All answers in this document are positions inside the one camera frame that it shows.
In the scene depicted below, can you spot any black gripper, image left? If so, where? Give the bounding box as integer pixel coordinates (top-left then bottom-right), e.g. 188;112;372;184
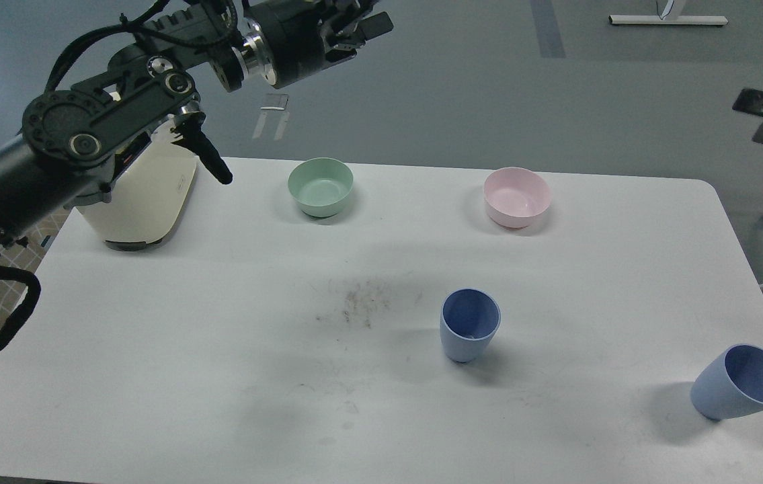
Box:
243;1;394;89

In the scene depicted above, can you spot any blue cup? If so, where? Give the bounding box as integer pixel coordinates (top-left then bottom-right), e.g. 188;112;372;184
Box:
439;288;501;364
690;344;763;421

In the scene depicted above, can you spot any green bowl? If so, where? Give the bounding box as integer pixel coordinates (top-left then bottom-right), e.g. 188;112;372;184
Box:
287;157;354;218

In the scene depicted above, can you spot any pink bowl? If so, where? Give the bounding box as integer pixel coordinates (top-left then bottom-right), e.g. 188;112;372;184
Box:
482;167;553;229

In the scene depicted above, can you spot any cream toaster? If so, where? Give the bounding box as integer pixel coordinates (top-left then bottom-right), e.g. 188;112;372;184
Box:
76;120;199;251

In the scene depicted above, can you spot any white desk leg base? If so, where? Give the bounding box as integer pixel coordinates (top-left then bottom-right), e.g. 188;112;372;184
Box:
608;1;729;28

